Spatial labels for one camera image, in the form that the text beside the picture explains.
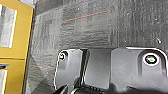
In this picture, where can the yellow cabinet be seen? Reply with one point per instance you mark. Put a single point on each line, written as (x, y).
(21, 50)

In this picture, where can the grey robot torso limb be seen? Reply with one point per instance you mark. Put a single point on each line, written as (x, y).
(96, 70)

